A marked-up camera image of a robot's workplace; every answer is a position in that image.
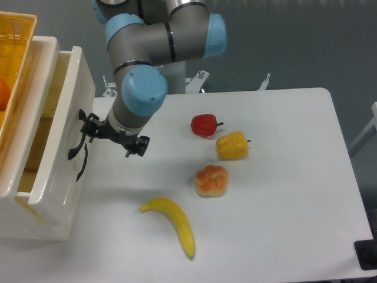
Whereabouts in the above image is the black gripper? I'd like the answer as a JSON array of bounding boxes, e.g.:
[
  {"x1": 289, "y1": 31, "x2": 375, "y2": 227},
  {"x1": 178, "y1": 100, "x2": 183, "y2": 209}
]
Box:
[{"x1": 78, "y1": 109, "x2": 150, "y2": 157}]

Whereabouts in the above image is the white top drawer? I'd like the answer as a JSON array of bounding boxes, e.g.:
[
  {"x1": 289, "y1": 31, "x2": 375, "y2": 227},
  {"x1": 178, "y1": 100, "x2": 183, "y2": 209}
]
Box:
[{"x1": 28, "y1": 46, "x2": 95, "y2": 210}]

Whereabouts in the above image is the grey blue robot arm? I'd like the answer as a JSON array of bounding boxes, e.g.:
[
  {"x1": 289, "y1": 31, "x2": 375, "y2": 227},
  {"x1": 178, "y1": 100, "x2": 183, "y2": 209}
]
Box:
[{"x1": 79, "y1": 1, "x2": 227, "y2": 156}]

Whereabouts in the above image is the white drawer cabinet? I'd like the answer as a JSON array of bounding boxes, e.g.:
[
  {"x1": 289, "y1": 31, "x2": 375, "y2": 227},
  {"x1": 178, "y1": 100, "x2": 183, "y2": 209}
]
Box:
[{"x1": 1, "y1": 36, "x2": 84, "y2": 241}]

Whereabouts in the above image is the yellow banana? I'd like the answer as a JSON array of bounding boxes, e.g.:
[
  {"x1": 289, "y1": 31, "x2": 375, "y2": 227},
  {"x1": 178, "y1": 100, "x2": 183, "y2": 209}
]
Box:
[{"x1": 138, "y1": 197, "x2": 196, "y2": 259}]

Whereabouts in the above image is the red bell pepper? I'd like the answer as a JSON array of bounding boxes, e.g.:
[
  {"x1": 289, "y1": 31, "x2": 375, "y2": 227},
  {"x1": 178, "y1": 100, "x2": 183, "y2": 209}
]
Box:
[{"x1": 190, "y1": 114, "x2": 224, "y2": 137}]

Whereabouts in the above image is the orange bread roll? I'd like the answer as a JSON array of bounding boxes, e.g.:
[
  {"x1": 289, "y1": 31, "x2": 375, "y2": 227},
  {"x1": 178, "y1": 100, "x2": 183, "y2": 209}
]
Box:
[{"x1": 194, "y1": 165, "x2": 230, "y2": 198}]

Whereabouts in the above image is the yellow bell pepper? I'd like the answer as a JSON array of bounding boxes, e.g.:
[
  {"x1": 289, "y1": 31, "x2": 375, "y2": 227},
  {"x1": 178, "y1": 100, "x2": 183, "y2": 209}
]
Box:
[{"x1": 216, "y1": 131, "x2": 250, "y2": 160}]

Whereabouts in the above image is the orange fruit in basket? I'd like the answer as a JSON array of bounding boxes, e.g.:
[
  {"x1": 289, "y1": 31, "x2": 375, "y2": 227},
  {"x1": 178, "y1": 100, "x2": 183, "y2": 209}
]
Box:
[{"x1": 0, "y1": 77, "x2": 11, "y2": 111}]

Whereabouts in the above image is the yellow woven basket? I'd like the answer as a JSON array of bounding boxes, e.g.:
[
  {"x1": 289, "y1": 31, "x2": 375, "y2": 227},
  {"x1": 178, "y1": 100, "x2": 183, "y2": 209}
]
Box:
[{"x1": 1, "y1": 11, "x2": 37, "y2": 140}]

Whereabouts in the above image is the black device at edge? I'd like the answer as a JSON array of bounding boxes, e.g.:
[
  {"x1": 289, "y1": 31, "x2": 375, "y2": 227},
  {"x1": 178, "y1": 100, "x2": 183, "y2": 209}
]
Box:
[{"x1": 354, "y1": 239, "x2": 376, "y2": 271}]

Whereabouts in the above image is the white left clamp bracket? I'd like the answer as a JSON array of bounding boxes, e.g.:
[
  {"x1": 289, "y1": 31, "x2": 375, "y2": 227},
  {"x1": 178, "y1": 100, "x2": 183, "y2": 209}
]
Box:
[{"x1": 102, "y1": 75, "x2": 117, "y2": 97}]

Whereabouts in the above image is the black lower drawer handle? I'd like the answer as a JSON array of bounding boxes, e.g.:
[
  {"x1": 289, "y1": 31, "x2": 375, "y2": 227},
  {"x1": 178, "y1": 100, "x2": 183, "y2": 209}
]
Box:
[{"x1": 76, "y1": 144, "x2": 88, "y2": 182}]

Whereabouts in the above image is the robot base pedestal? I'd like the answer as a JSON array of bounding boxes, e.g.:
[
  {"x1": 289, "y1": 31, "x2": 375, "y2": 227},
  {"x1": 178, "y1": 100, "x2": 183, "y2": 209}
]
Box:
[{"x1": 160, "y1": 61, "x2": 186, "y2": 94}]

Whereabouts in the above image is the white middle clamp bracket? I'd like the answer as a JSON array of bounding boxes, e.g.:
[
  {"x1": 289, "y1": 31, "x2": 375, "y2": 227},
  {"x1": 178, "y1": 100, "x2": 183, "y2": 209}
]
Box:
[{"x1": 185, "y1": 70, "x2": 210, "y2": 94}]

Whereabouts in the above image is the white frame at right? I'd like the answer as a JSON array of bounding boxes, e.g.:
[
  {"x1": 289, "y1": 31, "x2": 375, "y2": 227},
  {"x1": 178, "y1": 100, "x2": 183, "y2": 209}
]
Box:
[{"x1": 348, "y1": 102, "x2": 376, "y2": 158}]

